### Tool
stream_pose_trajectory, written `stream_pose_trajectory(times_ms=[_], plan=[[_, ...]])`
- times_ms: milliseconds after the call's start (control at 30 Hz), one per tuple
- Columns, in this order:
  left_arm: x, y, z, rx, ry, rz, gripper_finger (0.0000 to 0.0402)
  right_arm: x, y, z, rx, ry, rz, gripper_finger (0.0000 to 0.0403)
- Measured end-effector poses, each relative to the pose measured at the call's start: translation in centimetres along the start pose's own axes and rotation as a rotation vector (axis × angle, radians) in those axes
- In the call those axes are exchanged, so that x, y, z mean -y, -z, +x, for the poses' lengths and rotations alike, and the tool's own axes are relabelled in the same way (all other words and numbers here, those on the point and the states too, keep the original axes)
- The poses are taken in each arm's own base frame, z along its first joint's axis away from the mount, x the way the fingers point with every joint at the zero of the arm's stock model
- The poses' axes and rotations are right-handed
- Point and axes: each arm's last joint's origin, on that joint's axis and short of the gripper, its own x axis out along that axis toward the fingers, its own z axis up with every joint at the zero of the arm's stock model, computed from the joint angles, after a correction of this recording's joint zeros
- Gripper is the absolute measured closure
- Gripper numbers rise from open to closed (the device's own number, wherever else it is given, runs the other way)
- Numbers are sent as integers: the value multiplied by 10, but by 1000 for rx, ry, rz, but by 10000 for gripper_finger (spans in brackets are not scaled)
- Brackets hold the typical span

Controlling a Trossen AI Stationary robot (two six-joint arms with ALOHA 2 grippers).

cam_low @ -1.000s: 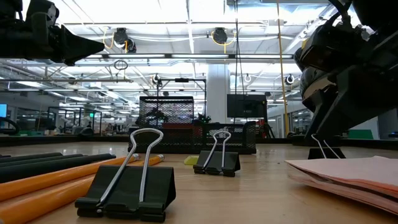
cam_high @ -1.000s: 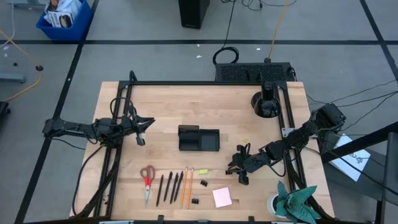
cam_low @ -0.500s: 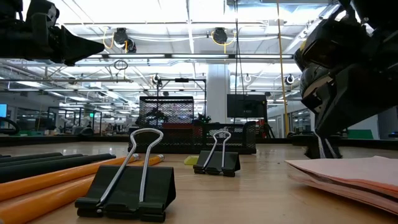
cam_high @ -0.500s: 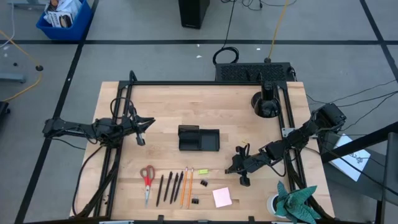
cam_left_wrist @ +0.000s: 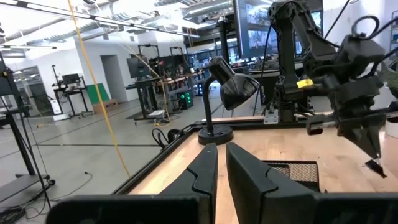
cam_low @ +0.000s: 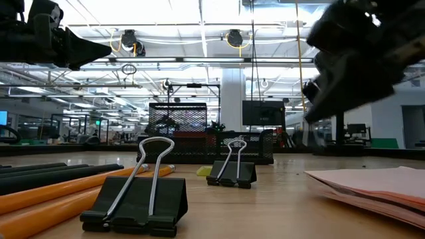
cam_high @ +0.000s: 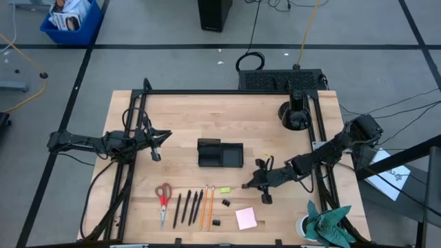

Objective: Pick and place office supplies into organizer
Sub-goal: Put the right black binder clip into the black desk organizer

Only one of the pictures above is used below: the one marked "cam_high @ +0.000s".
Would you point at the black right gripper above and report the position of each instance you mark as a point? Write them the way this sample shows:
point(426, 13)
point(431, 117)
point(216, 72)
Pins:
point(272, 176)

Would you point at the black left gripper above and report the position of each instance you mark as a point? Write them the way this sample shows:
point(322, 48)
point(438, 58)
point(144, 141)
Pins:
point(146, 137)

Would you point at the black binder clip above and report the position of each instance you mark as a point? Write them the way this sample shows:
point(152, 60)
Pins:
point(216, 222)
point(226, 202)

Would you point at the pink sticky note pad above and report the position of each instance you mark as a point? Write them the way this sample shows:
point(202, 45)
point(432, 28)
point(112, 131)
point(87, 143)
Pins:
point(246, 218)

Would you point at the black mesh desk organizer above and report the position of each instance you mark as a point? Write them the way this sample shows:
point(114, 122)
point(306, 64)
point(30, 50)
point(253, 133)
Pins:
point(220, 155)

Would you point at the yellow pencil with eraser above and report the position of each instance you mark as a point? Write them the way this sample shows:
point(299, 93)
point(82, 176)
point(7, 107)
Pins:
point(203, 208)
point(210, 208)

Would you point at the black pen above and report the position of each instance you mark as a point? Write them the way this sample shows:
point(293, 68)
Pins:
point(186, 206)
point(177, 211)
point(193, 208)
point(197, 206)

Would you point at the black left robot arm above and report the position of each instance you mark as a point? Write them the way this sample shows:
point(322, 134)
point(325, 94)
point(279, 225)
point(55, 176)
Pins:
point(76, 139)

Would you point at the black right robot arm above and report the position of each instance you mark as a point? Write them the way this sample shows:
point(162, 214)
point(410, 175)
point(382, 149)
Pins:
point(330, 151)

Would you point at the green plant in white pot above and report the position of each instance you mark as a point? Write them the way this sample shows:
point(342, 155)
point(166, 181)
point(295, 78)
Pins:
point(325, 227)

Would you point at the black perforated metal case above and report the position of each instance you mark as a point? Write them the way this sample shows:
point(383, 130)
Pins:
point(268, 80)

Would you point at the silver aluminium bar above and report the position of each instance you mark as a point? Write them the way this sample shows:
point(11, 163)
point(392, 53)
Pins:
point(129, 246)

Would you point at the blue plastic bin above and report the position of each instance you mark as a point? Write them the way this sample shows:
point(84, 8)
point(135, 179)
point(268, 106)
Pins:
point(82, 34)

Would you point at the black computer tower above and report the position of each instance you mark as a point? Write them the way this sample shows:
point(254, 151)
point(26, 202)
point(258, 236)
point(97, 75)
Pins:
point(213, 15)

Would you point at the white printed paper sheet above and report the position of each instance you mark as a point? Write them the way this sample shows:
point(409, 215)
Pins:
point(391, 179)

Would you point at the black metal stand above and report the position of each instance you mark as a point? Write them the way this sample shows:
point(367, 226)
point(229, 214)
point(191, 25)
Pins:
point(396, 159)

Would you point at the printed magazines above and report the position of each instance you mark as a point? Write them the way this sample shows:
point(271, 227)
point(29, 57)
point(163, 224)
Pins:
point(67, 15)

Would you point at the grey table foot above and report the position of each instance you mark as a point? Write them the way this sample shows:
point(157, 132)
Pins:
point(13, 86)

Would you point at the black caster wheel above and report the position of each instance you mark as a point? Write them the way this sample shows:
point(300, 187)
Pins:
point(4, 120)

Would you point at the black frame clamp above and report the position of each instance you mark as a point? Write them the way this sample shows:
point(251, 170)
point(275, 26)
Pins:
point(177, 242)
point(278, 242)

